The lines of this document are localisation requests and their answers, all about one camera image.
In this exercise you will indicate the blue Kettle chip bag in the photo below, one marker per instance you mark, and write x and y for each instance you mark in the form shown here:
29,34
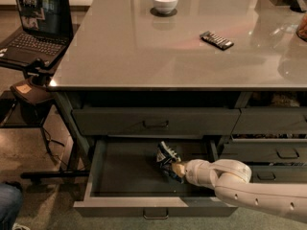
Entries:
165,157

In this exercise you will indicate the brown object at right edge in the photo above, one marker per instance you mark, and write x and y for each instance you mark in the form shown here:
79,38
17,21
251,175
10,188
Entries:
302,28

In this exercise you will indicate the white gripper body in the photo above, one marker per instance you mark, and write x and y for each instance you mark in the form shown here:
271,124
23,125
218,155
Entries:
194,172

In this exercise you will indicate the closed grey top drawer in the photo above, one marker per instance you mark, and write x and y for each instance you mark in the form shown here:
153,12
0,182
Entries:
155,121

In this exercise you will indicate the black open laptop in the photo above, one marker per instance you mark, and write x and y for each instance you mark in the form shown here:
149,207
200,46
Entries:
46,33

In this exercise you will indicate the right grey bottom drawer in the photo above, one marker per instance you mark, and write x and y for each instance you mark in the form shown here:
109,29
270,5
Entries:
279,174

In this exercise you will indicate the dark bag with tag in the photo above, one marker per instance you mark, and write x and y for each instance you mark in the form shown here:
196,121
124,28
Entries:
28,91

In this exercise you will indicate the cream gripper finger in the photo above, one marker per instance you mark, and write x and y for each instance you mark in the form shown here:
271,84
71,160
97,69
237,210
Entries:
179,169

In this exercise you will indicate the black laptop stand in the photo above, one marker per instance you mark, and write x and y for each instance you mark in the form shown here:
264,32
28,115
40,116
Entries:
17,114

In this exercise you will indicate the right grey middle drawer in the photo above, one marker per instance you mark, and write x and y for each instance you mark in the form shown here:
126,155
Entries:
266,150

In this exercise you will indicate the black snack bar packet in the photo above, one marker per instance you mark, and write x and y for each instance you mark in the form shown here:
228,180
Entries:
217,41

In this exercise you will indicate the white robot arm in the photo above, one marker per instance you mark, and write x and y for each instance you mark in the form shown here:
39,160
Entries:
230,181

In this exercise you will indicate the open grey middle drawer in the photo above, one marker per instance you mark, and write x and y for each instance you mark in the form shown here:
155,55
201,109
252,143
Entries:
125,181

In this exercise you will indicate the blue jeans leg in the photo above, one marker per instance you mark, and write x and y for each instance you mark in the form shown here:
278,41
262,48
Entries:
10,204

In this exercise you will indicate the right grey top drawer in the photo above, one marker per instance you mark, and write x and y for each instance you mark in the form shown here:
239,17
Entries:
272,120

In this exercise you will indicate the white shoe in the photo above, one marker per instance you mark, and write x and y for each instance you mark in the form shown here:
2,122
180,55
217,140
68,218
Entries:
18,226

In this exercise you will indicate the white ceramic bowl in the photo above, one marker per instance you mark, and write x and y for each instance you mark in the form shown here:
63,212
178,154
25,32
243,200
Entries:
165,6

